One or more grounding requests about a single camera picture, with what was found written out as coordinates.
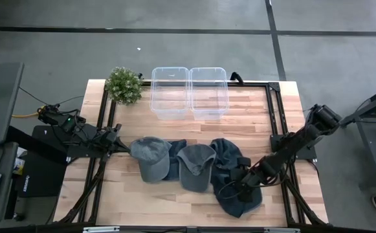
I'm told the yellow power cable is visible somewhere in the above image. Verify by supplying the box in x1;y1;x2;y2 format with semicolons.
12;108;46;119

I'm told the small green potted plant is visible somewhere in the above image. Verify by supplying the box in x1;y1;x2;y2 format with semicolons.
105;67;144;106

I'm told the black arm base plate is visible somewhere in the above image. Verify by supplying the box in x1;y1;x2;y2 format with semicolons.
270;133;318;161
66;124;115;159

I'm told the silver aluminium bracket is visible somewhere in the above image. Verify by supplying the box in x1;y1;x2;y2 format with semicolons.
83;226;120;233
264;228;301;233

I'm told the grey framed work table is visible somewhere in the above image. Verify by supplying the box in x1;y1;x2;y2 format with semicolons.
339;82;376;190

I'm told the black computer case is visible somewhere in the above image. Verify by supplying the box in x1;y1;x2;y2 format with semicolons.
16;125;75;198

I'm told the small printed carton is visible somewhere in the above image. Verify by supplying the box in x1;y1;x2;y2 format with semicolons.
12;147;27;175

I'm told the grey baseball cap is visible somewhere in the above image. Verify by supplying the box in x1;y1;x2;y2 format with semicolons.
129;136;173;184
176;144;217;194

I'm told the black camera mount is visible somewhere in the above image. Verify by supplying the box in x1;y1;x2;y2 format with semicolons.
229;71;245;85

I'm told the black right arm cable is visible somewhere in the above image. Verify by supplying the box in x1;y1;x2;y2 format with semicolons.
217;180;250;201

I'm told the grey desk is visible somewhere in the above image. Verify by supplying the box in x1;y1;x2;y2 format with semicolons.
0;141;19;227

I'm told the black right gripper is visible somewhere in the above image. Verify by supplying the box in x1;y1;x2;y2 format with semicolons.
231;157;266;203

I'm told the dark grey flat panel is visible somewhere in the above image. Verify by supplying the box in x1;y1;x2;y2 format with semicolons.
0;61;25;147

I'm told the blue denim baseball cap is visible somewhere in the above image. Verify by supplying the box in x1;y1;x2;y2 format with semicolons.
163;139;188;181

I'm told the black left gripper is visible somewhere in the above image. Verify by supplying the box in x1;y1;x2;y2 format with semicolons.
100;123;132;154

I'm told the dark navy baseball cap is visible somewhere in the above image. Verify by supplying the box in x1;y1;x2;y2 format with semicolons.
209;138;263;219

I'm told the clear plastic bin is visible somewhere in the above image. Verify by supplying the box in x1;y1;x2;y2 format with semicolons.
189;67;230;121
149;67;191;120

